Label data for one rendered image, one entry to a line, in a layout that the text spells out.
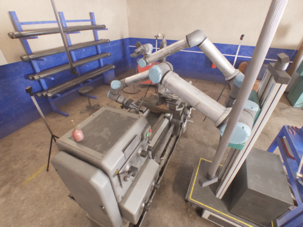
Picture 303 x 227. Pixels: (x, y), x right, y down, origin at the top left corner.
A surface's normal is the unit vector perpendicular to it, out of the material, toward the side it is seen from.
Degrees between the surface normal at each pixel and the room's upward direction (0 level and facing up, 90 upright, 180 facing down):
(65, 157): 0
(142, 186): 32
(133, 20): 90
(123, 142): 45
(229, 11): 90
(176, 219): 0
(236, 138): 92
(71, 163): 0
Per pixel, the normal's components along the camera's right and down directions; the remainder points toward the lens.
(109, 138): 0.00, -0.82
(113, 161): 0.64, -0.41
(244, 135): -0.53, 0.51
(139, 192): 0.48, -0.57
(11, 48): 0.91, 0.24
